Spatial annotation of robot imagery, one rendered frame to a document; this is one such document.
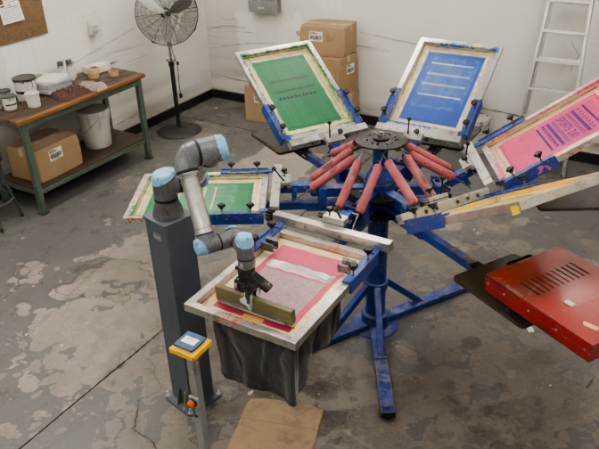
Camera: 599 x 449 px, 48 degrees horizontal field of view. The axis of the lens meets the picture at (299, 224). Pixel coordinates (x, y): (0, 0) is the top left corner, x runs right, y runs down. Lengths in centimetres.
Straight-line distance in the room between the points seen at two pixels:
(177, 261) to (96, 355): 129
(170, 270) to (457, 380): 182
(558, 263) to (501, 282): 32
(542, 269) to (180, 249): 170
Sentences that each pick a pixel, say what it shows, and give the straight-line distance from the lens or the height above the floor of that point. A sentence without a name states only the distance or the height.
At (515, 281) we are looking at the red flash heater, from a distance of 306.
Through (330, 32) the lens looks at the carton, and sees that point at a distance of 717.
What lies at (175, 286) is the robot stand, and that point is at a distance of 347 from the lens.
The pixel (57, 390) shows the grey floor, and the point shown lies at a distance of 434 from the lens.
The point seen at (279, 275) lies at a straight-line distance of 327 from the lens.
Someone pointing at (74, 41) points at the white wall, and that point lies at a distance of 710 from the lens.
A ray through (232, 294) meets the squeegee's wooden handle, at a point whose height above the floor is 104.
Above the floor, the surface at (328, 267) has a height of 95.
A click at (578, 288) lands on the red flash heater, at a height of 110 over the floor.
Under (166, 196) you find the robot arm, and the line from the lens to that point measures 328.
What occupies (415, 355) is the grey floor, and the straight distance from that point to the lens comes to 431.
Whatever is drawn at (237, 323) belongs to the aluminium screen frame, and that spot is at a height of 99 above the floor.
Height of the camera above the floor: 276
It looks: 29 degrees down
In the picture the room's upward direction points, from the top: 2 degrees counter-clockwise
